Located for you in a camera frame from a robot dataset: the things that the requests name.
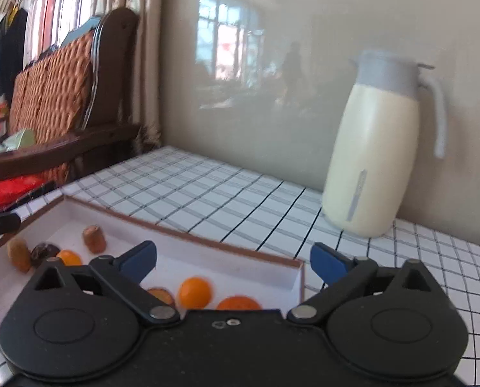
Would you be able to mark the light green cloth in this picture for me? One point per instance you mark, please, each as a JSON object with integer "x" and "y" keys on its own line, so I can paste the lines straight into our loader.
{"x": 20, "y": 140}

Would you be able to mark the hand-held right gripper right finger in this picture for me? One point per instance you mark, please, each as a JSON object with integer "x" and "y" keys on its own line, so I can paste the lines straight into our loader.
{"x": 330, "y": 264}

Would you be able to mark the cream thermos jug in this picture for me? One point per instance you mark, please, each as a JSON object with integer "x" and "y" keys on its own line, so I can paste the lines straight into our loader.
{"x": 373, "y": 149}

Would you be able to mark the small orange mandarin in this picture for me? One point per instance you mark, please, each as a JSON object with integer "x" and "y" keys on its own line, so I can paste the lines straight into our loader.
{"x": 195, "y": 292}

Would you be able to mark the chocolate doughnut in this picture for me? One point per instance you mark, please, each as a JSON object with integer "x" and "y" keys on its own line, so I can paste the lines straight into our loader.
{"x": 42, "y": 252}

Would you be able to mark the red cloth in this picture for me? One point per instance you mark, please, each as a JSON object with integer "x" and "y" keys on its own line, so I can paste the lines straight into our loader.
{"x": 10, "y": 189}

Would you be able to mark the dark wooden armchair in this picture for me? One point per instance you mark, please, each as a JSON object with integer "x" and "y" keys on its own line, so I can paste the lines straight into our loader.
{"x": 115, "y": 68}

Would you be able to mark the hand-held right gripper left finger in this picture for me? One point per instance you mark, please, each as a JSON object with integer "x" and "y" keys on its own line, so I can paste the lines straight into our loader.
{"x": 139, "y": 262}

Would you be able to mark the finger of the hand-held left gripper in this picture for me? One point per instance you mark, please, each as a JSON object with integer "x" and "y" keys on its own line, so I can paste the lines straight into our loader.
{"x": 2, "y": 223}

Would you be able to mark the dark hanging jacket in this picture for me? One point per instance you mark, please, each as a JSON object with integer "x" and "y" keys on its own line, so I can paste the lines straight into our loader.
{"x": 6, "y": 48}

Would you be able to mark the brown cardboard box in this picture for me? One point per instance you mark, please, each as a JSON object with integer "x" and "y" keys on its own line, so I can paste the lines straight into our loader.
{"x": 223, "y": 262}

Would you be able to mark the beige curtain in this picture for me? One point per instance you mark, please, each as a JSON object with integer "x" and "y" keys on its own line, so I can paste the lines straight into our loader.
{"x": 143, "y": 28}

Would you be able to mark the white checkered tablecloth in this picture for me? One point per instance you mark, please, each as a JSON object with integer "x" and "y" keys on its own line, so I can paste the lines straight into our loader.
{"x": 223, "y": 193}

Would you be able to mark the orange woven chair cushion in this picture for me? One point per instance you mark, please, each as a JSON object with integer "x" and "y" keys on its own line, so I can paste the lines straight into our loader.
{"x": 50, "y": 88}

